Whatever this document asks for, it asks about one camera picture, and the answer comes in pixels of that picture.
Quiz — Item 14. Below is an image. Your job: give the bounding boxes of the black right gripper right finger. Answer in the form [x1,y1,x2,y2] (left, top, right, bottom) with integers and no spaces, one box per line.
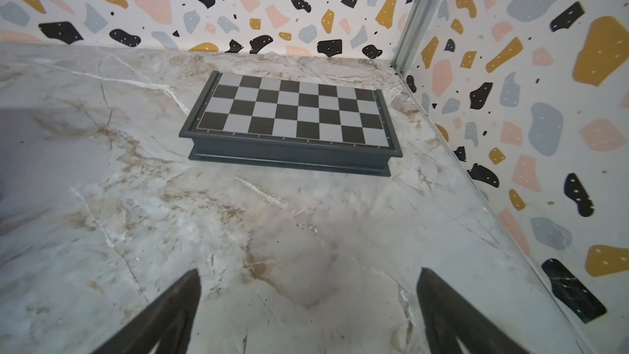
[416,268,527,354]

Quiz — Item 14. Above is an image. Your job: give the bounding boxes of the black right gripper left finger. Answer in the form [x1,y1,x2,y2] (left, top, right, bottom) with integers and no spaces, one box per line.
[94,269,201,353]

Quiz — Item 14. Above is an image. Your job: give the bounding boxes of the black white checkerboard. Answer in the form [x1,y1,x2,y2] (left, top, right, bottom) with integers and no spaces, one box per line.
[180,71,403,177]

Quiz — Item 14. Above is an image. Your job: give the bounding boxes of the right corner aluminium profile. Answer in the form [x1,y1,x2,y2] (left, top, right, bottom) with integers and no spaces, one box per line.
[391,0,441,75]

